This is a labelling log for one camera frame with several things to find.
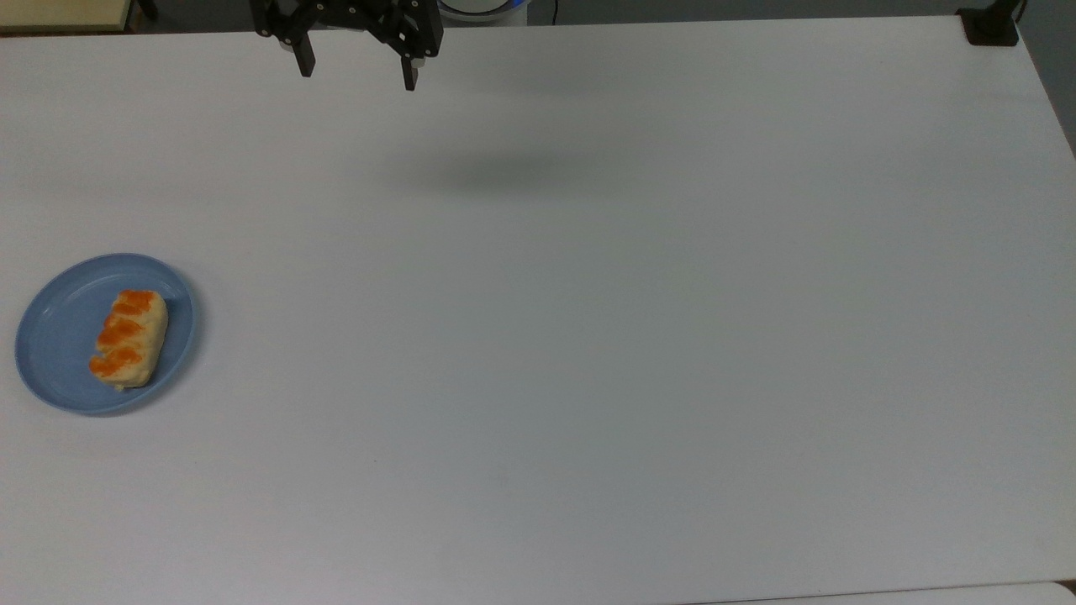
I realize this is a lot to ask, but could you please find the blue round plate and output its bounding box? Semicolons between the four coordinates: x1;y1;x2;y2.
14;253;198;417

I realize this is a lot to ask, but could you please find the black clamp camera mount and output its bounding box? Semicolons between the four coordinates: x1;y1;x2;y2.
957;0;1028;47

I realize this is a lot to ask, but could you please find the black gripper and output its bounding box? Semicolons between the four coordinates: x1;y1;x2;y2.
251;0;444;92

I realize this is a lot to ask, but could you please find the light wooden furniture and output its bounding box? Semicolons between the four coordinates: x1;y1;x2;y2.
0;0;137;35

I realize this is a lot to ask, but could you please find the bread roll with orange topping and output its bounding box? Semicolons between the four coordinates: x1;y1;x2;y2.
89;289;169;390

